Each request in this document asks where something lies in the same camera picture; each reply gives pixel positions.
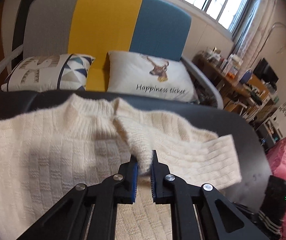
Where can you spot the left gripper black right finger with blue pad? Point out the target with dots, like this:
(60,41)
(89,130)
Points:
(198,212)

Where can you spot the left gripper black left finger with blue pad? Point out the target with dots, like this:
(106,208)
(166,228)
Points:
(88,212)

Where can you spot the black device with green light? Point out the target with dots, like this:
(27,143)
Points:
(273,208)

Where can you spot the white patterned pillow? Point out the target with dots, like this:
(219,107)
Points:
(56,72)

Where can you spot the cream knitted sweater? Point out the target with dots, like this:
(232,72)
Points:
(44,154)

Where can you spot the cluttered wooden desk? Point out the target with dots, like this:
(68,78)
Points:
(251,99)

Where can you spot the white deer print pillow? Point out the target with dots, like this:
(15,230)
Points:
(144,75)

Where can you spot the grey yellow blue sofa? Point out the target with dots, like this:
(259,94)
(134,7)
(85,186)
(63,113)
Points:
(95,27)

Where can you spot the black monitor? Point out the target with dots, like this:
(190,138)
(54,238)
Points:
(264,71)

